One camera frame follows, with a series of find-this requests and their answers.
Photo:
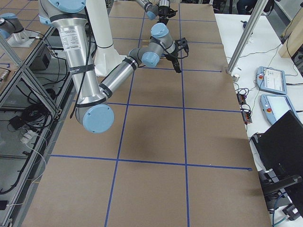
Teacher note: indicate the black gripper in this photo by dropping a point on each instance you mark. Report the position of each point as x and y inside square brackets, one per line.
[171, 56]
[163, 10]

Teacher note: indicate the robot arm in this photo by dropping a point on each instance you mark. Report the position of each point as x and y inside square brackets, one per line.
[70, 18]
[152, 10]

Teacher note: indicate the small metal cup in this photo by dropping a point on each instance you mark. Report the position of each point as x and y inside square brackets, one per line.
[235, 77]

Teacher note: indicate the orange usb hub near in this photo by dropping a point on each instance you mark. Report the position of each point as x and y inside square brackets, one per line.
[246, 115]

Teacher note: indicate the brown paper table cover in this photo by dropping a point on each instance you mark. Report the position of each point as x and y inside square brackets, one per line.
[177, 154]

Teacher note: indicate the upper teach pendant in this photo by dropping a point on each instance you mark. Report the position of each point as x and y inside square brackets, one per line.
[271, 80]

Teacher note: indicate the teach pendant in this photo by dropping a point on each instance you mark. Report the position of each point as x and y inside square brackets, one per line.
[275, 106]
[271, 80]

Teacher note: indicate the lower teach pendant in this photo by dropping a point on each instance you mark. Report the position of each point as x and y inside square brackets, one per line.
[275, 106]

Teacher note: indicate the black laptop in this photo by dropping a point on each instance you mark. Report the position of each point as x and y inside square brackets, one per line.
[280, 148]

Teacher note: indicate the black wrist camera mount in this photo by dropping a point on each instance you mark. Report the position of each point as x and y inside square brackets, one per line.
[181, 44]

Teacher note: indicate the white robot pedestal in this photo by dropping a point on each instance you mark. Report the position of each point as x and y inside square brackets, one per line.
[106, 56]

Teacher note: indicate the aluminium frame post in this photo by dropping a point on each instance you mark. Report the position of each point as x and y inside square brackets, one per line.
[246, 34]

